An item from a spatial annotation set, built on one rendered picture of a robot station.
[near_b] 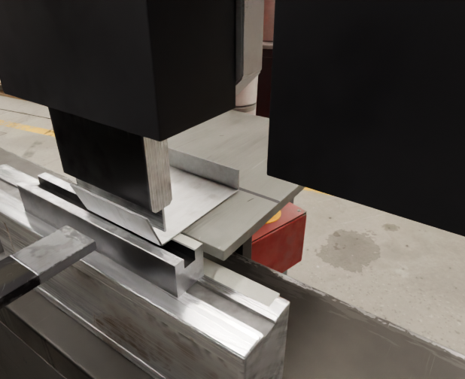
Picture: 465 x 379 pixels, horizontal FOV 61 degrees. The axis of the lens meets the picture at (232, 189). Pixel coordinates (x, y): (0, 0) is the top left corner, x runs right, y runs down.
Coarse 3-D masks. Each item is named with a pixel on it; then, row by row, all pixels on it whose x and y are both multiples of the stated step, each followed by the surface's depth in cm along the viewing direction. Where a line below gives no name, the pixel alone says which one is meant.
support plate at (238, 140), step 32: (192, 128) 49; (224, 128) 49; (256, 128) 49; (224, 160) 41; (256, 160) 41; (256, 192) 35; (288, 192) 35; (224, 224) 31; (256, 224) 31; (224, 256) 28
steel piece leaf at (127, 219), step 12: (84, 192) 30; (84, 204) 32; (96, 204) 30; (108, 204) 28; (108, 216) 31; (120, 216) 29; (132, 216) 27; (132, 228) 29; (144, 228) 28; (156, 240) 28
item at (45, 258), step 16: (48, 240) 28; (64, 240) 28; (80, 240) 28; (16, 256) 27; (32, 256) 27; (48, 256) 27; (64, 256) 27; (80, 256) 28; (0, 272) 25; (16, 272) 25; (32, 272) 25; (48, 272) 26; (0, 288) 24; (16, 288) 24; (32, 288) 25; (0, 304) 24
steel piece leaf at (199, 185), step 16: (176, 160) 39; (192, 160) 37; (208, 160) 36; (176, 176) 38; (192, 176) 38; (208, 176) 37; (224, 176) 36; (176, 192) 35; (192, 192) 35; (208, 192) 35; (224, 192) 35; (176, 208) 33; (192, 208) 33; (208, 208) 33; (176, 224) 31; (192, 224) 31; (160, 240) 29
